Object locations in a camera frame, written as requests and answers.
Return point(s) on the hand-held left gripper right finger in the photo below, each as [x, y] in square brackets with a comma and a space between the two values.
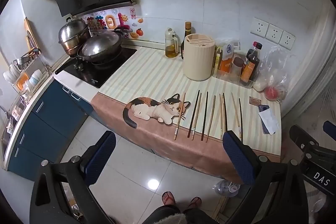
[239, 158]

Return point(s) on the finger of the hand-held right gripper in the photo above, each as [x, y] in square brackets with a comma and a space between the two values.
[302, 138]
[330, 127]

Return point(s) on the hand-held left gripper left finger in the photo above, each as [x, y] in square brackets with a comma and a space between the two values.
[101, 158]

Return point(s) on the set of mixed chopsticks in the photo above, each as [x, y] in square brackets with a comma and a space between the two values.
[204, 116]

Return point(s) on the beige utensil holder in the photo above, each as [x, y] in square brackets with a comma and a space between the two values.
[198, 61]

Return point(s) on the clear plastic bottle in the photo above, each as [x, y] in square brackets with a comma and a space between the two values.
[227, 187]

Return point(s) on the white paper slip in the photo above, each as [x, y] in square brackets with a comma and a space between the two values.
[269, 121]

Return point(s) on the red tomato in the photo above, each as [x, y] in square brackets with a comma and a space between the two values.
[271, 93]

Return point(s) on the small tan card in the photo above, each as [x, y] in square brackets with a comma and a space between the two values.
[255, 101]

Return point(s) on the person's right foot in sandal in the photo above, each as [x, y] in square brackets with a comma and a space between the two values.
[194, 202]

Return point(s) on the person's foot in sandal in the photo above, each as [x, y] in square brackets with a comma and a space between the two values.
[194, 202]
[168, 198]

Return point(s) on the blue kitchen cabinet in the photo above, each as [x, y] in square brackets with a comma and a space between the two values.
[47, 119]

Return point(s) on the clear plastic bag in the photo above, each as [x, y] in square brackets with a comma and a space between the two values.
[275, 66]

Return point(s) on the person's left foot in sandal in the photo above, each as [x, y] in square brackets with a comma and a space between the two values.
[168, 198]

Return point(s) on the clear organizer tray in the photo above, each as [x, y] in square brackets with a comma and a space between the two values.
[231, 78]

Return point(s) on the person's dark trousers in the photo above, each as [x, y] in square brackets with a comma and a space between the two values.
[160, 214]

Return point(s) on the black induction cooktop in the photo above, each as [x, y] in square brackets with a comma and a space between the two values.
[105, 74]

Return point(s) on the grey fuzzy sleeve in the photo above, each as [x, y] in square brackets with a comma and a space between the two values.
[178, 218]

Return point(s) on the dark bottle orange label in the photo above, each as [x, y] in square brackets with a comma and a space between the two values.
[249, 69]

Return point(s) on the small jar brown lid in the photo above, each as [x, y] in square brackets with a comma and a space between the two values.
[237, 66]

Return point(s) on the cat printed striped mat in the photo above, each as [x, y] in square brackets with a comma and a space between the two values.
[147, 74]

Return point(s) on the orange seasoning packet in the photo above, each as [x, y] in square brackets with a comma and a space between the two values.
[227, 61]

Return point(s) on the steel sink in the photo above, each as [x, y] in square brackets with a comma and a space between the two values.
[6, 132]

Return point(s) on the black wok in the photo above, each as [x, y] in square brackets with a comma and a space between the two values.
[110, 52]

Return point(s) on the metal dish rack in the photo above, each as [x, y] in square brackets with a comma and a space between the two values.
[26, 77]

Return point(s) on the steel wok lid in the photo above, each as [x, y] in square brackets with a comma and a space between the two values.
[101, 44]

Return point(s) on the steel steamer pot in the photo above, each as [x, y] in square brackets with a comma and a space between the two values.
[73, 35]

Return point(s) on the clear oil dispenser bottle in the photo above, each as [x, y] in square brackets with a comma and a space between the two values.
[170, 45]

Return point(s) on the dark sauce bottle brown cap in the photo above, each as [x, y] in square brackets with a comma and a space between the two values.
[187, 29]

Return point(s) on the wooden cutting board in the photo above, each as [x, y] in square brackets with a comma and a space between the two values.
[29, 32]

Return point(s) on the white wall outlet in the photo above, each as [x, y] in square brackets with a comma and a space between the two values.
[287, 40]
[273, 33]
[259, 26]

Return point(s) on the colourful wall sticker sheet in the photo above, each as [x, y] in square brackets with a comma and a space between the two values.
[110, 20]

